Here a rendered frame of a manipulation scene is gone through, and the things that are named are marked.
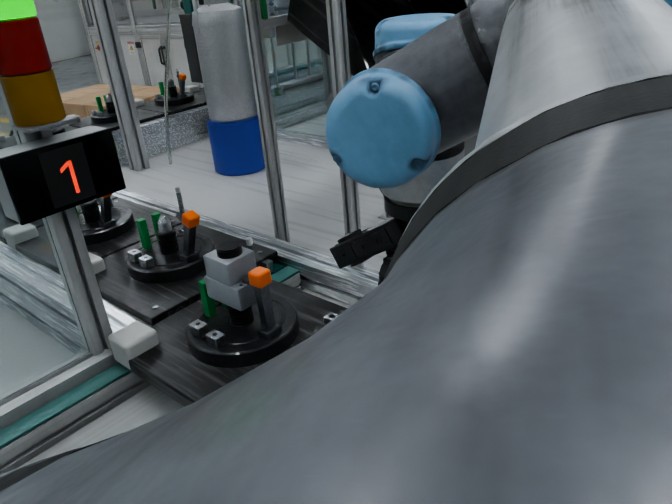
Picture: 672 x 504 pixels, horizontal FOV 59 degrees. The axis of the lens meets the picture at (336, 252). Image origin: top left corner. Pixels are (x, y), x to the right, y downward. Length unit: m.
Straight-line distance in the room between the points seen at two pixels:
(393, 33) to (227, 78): 1.17
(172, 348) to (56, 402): 0.14
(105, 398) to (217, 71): 1.05
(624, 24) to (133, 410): 0.70
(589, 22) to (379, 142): 0.21
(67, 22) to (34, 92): 12.79
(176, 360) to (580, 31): 0.64
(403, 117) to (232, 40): 1.28
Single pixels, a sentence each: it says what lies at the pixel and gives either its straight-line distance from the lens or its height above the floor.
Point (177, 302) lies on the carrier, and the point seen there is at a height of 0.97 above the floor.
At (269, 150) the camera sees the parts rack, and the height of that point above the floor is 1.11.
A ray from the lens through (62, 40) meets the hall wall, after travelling 13.36.
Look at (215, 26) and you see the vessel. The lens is 1.62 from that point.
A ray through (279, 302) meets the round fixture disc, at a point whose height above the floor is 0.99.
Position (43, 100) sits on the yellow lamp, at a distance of 0.67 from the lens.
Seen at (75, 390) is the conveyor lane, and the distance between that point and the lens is 0.79.
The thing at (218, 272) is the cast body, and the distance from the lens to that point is 0.70.
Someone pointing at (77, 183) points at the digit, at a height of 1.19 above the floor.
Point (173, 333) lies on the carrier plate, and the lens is 0.80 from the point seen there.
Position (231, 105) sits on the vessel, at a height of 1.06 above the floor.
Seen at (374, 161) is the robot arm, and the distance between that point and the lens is 0.38.
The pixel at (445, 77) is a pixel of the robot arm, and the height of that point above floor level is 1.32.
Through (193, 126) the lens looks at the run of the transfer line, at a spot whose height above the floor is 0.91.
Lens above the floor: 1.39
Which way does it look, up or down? 27 degrees down
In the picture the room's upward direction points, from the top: 5 degrees counter-clockwise
